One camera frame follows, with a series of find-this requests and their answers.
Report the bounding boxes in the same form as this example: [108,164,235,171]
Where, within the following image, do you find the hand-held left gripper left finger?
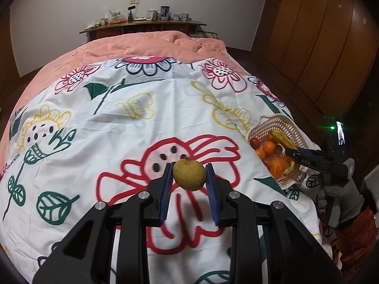
[32,163,174,284]

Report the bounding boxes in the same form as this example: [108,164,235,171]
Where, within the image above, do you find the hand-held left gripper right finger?
[205,163,345,284]

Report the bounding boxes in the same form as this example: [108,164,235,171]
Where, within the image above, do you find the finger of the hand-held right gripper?
[292,157,326,171]
[285,147,325,158]

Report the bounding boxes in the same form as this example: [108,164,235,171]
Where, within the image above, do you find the banana bunch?
[272,129,300,173]

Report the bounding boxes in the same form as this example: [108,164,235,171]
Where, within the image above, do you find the yellow-green pear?
[172,158,207,191]

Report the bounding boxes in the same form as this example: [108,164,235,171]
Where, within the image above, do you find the white plastic basket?
[246,115,315,191]

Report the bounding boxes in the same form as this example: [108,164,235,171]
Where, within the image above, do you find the person's right hand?
[318,180,365,225]

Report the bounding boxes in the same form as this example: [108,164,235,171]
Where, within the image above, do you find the floral printed blanket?
[0,55,330,284]

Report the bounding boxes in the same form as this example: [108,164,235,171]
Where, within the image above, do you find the orange cloth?
[334,209,378,273]

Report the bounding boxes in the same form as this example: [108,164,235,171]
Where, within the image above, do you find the wooden wardrobe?
[263,0,379,119]

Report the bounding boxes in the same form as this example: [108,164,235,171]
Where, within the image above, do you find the pink quilt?
[0,31,248,172]

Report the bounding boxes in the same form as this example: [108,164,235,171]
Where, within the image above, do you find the patterned pillow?
[189,30,218,40]

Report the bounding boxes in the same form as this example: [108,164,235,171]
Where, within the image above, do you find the wooden headboard shelf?
[79,19,207,41]

